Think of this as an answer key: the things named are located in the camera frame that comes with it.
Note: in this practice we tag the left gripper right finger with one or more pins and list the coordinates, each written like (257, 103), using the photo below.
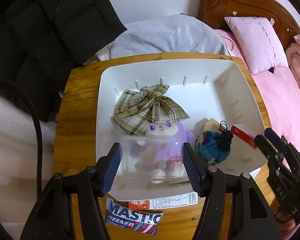
(196, 170)

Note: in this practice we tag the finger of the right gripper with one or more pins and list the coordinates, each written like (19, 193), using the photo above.
(264, 146)
(280, 143)

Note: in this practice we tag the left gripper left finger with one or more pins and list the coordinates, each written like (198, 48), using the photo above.
(109, 167)

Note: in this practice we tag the red white box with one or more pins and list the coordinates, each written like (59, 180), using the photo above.
(244, 133)

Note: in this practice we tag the blue drawstring pouch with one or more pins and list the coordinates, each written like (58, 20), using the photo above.
(214, 147)

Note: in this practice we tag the long orange white box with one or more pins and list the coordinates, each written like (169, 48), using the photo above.
(176, 201)

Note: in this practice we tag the clear plastic box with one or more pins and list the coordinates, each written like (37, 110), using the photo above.
(127, 170)

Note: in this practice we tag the purple plush toy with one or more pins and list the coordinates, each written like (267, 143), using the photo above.
(159, 152)

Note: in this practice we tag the blue Mastic snack packet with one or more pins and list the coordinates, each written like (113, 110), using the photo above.
(126, 218)

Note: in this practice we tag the plaid fabric bow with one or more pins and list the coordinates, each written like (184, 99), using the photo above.
(134, 111)

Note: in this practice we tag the small white carton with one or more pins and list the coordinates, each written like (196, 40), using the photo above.
(255, 172)

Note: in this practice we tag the pink bedspread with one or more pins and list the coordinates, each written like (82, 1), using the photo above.
(281, 96)

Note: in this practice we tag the wooden table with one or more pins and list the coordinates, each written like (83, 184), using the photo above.
(75, 140)

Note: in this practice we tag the white plastic tray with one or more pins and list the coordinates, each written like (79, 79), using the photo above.
(204, 88)

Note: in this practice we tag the pink pillow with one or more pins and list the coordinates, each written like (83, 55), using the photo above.
(258, 42)

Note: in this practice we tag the white curtain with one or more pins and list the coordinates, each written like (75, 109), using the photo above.
(18, 162)

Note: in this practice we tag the grey blanket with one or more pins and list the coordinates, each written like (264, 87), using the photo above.
(175, 33)

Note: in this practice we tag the wooden headboard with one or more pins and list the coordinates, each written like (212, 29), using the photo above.
(213, 12)

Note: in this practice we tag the black jacket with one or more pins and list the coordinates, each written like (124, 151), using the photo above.
(42, 41)

